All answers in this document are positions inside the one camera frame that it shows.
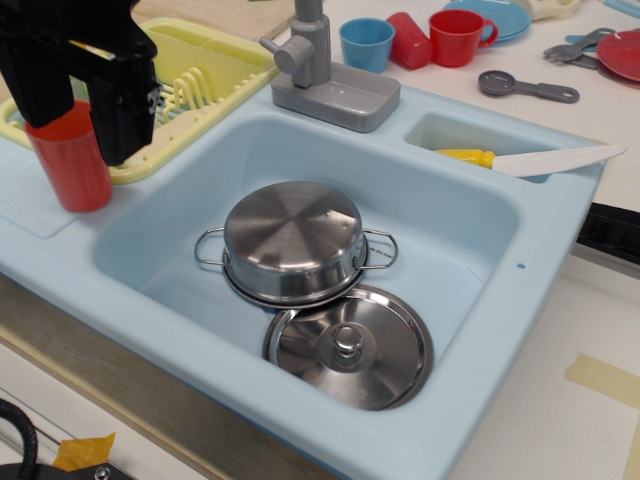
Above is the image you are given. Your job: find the yellow tape piece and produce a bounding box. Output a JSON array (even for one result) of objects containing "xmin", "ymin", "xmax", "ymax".
[{"xmin": 52, "ymin": 433, "xmax": 116, "ymax": 472}]

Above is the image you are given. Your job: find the steel pot upside down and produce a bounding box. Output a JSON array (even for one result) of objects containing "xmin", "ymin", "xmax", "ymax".
[{"xmin": 193, "ymin": 181, "xmax": 376, "ymax": 309}]

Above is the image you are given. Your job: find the white yellow toy knife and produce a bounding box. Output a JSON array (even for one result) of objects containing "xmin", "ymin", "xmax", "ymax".
[{"xmin": 436, "ymin": 144, "xmax": 626, "ymax": 178}]

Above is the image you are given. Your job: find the red tumbler lying down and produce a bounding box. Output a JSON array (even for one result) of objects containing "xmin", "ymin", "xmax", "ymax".
[{"xmin": 386, "ymin": 12, "xmax": 434, "ymax": 70}]

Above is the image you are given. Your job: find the red mug with handle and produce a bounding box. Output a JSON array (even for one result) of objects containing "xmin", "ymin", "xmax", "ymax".
[{"xmin": 429, "ymin": 9, "xmax": 500, "ymax": 68}]

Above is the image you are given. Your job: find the blue plastic plate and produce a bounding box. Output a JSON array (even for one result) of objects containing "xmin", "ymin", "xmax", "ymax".
[{"xmin": 443, "ymin": 0, "xmax": 531, "ymax": 42}]

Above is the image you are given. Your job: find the grey toy spoon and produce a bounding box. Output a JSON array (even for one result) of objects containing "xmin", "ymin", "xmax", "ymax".
[{"xmin": 478, "ymin": 70, "xmax": 580, "ymax": 104}]

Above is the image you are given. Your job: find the blue toy utensil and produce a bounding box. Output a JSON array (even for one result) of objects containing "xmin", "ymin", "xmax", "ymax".
[{"xmin": 564, "ymin": 35, "xmax": 596, "ymax": 52}]

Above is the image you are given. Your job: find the steel pot lid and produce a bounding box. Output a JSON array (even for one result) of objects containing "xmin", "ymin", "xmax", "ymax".
[{"xmin": 263, "ymin": 285, "xmax": 435, "ymax": 411}]

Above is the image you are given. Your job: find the yellow dish rack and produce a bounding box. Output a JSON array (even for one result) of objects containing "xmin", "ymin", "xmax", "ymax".
[{"xmin": 0, "ymin": 17, "xmax": 281, "ymax": 185}]

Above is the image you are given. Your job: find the beige masking tape strip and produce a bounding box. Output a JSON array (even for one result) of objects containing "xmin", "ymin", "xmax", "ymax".
[{"xmin": 564, "ymin": 354, "xmax": 639, "ymax": 410}]

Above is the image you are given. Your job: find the grey toy knife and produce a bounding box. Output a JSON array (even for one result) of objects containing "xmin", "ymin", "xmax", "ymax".
[{"xmin": 573, "ymin": 28, "xmax": 615, "ymax": 51}]

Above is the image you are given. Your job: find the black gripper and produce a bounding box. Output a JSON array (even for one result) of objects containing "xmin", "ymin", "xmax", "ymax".
[{"xmin": 1, "ymin": 1, "xmax": 159, "ymax": 166}]

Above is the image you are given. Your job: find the grey toy fork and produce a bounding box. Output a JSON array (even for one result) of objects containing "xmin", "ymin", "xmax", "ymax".
[{"xmin": 543, "ymin": 44, "xmax": 599, "ymax": 70}]

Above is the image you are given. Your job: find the light blue toy sink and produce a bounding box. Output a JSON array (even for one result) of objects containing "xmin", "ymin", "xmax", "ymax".
[{"xmin": 1, "ymin": 87, "xmax": 602, "ymax": 479}]

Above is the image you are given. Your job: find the black corrugated cable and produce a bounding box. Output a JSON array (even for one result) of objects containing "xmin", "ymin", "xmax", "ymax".
[{"xmin": 0, "ymin": 398, "xmax": 40, "ymax": 480}]

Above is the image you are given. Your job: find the blue plastic cup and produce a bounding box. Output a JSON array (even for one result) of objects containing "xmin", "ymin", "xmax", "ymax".
[{"xmin": 339, "ymin": 18, "xmax": 396, "ymax": 74}]

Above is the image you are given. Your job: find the red plastic plate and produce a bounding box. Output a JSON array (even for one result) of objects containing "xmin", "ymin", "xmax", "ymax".
[{"xmin": 596, "ymin": 30, "xmax": 640, "ymax": 81}]

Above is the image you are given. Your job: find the red plastic tumbler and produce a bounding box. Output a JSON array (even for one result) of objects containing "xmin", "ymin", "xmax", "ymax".
[{"xmin": 25, "ymin": 100, "xmax": 112, "ymax": 213}]

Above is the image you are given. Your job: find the grey toy faucet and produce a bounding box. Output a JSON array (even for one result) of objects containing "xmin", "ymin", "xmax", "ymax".
[{"xmin": 259, "ymin": 1, "xmax": 401, "ymax": 133}]

